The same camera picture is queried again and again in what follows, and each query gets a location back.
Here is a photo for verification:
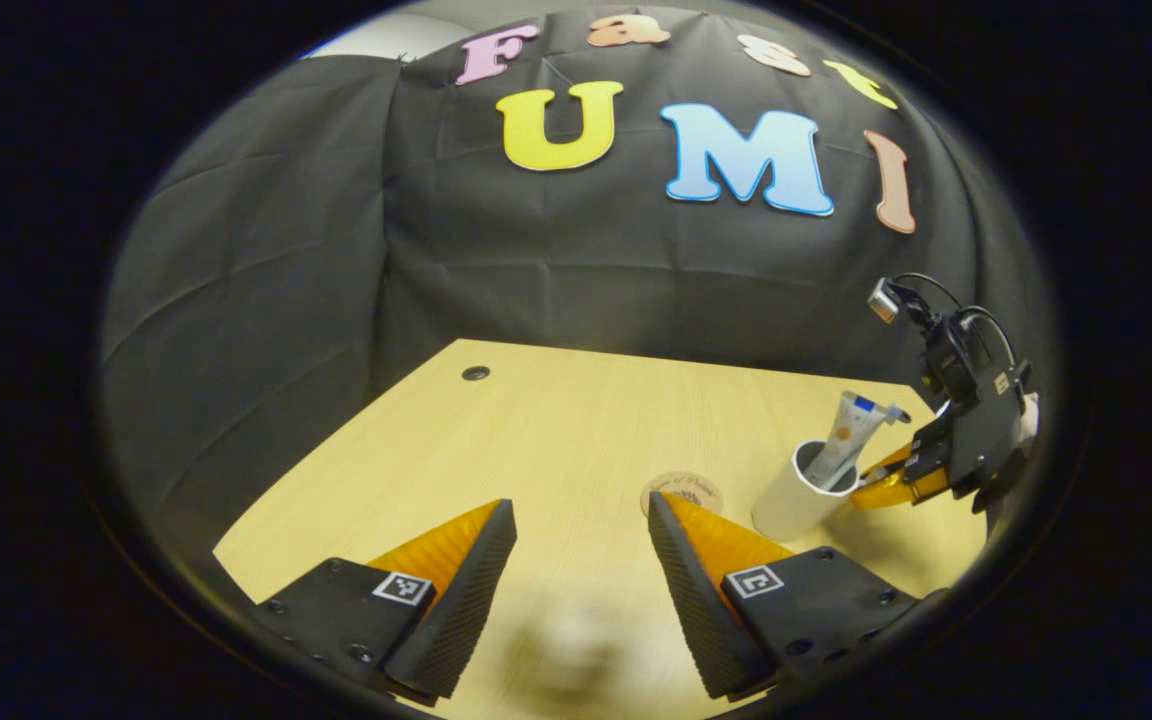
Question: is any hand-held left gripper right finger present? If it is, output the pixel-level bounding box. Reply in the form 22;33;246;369
647;490;923;702

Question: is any black backdrop cloth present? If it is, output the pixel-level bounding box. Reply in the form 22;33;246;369
101;5;1057;561

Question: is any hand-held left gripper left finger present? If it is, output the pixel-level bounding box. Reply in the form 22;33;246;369
256;498;519;706

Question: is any light wooden desktop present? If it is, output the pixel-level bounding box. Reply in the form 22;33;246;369
213;338;989;720

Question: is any white toothpaste tube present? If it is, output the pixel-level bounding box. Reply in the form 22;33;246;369
804;390;887;491

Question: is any round wooden coaster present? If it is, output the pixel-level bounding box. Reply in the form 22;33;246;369
640;471;725;519

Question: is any white cup with wooden handle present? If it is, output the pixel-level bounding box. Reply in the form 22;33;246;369
751;440;862;543

